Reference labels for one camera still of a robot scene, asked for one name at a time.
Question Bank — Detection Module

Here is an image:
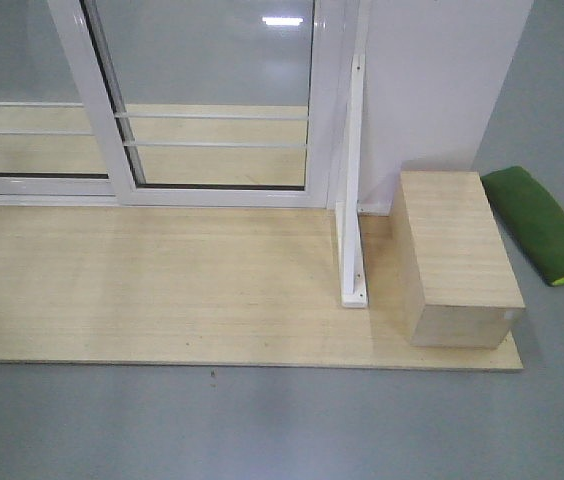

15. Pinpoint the plywood base board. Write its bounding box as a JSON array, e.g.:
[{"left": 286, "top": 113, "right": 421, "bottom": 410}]
[{"left": 0, "top": 206, "right": 522, "bottom": 371}]

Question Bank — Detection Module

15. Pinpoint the light wooden box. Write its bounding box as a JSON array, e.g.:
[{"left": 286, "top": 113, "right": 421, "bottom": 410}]
[{"left": 390, "top": 171, "right": 525, "bottom": 349}]

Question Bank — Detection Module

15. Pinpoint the white wall panel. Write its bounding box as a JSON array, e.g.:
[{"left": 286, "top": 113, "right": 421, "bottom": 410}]
[{"left": 358, "top": 1, "right": 532, "bottom": 215}]

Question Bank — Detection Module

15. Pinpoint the white framed sliding glass door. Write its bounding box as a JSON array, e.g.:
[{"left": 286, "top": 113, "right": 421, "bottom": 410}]
[{"left": 49, "top": 1, "right": 350, "bottom": 208}]

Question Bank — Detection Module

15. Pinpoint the white angle support bracket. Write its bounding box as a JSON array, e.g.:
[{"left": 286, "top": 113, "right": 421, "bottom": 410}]
[{"left": 335, "top": 54, "right": 368, "bottom": 309}]

